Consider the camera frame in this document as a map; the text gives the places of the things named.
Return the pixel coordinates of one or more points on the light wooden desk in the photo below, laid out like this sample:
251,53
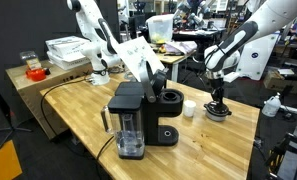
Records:
169,60

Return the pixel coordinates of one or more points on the black round pot lid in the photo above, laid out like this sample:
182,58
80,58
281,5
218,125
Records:
217,108

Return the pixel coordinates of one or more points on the white ceramic mug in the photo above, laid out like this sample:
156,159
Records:
189,108

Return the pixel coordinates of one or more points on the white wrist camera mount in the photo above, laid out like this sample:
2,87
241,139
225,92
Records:
231,76

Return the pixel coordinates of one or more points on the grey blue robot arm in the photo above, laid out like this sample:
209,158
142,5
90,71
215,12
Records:
191,16

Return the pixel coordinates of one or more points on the black camera mount frame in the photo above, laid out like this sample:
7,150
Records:
288,156

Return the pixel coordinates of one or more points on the tan cardboard cabinet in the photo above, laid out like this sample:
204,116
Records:
31,90

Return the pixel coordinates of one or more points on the white cardboard box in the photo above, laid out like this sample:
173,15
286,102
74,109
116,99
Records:
68,45
66,62

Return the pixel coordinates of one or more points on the black office chair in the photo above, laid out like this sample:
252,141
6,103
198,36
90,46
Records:
194,66

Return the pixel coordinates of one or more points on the grey metal bar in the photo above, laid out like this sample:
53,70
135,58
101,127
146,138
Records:
294,110

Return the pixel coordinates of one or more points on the clear labelled bag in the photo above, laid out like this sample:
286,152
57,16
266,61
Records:
31,60

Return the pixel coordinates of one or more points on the pink cloth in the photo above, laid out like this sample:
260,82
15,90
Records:
179,46

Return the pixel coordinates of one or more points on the white idle robot arm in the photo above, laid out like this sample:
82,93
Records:
94,33

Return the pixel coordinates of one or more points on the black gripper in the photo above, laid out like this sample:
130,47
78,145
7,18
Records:
218,88

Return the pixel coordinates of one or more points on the black coffee machine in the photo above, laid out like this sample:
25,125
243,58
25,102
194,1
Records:
161,110

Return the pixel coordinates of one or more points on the black tripod base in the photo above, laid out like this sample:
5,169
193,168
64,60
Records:
11,128

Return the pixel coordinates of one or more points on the clear plastic storage bin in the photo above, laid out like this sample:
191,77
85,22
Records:
159,28

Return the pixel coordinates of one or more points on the clear water tank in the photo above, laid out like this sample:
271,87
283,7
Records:
128,133

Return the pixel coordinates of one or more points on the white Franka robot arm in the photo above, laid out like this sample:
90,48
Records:
281,13

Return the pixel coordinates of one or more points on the orange floor board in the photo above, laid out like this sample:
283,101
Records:
1,163

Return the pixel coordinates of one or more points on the brown cardboard box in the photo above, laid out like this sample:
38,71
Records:
276,81

